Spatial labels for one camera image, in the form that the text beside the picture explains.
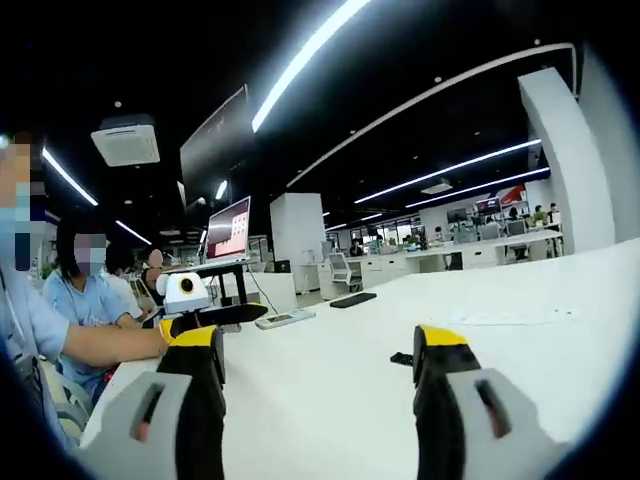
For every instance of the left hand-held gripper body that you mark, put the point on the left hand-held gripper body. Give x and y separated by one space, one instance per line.
192 297

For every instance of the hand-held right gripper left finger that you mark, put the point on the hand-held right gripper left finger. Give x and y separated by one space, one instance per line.
200 400

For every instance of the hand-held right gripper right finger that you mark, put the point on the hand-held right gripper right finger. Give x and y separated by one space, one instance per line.
440 400

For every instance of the black plastic buckle part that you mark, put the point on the black plastic buckle part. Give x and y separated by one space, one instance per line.
401 358

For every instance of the white remote control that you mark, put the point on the white remote control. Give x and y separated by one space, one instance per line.
285 319

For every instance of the monitor with red screen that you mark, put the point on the monitor with red screen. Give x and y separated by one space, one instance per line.
230 230

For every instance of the square white pillar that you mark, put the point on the square white pillar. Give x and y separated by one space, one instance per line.
297 240

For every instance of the black phone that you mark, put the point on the black phone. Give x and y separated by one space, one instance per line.
352 300

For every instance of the white office chair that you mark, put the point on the white office chair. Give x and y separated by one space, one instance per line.
345 270

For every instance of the person's body in blue shirt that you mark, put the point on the person's body in blue shirt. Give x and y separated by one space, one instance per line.
30 310

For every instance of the white office desk row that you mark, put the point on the white office desk row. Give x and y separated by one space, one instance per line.
430 255

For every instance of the large dark hanging screen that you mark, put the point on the large dark hanging screen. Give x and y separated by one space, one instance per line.
215 145

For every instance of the white ceiling air conditioner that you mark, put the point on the white ceiling air conditioner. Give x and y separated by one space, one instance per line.
127 142

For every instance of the wide white column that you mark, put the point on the wide white column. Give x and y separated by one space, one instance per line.
570 175

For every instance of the long ceiling light strip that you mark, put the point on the long ceiling light strip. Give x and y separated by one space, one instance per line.
305 60

